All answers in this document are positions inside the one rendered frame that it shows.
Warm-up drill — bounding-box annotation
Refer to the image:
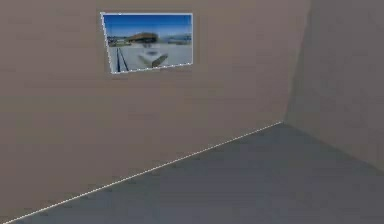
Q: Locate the white framed landscape picture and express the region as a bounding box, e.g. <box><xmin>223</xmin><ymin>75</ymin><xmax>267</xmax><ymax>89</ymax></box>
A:
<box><xmin>99</xmin><ymin>11</ymin><xmax>194</xmax><ymax>75</ymax></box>

